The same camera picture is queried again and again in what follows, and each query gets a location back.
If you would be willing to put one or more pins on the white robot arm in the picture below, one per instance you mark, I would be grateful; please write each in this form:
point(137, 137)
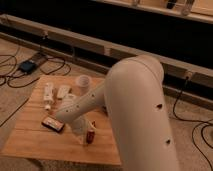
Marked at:
point(133, 94)

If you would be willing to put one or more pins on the blue power adapter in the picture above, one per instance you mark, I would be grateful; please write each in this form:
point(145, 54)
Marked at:
point(27, 67)

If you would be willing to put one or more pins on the red pepper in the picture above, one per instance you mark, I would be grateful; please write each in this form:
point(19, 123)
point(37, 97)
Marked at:
point(90, 136)

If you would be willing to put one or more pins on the wooden table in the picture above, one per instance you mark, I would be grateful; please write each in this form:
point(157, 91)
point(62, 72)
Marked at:
point(30, 139)

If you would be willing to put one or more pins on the dark rectangular box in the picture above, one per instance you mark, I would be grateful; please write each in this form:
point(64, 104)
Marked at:
point(52, 124)

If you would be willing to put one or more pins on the white rectangular block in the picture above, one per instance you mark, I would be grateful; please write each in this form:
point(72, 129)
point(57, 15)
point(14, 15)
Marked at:
point(62, 91)

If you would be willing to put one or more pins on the long baseboard heater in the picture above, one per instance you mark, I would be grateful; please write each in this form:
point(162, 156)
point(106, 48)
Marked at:
point(202, 77)

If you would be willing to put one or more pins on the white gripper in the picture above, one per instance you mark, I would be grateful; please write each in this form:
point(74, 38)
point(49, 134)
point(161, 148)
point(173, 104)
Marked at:
point(81, 126)

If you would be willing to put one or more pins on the white tube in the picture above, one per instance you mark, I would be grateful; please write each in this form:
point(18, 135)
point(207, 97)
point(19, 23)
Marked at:
point(48, 95)

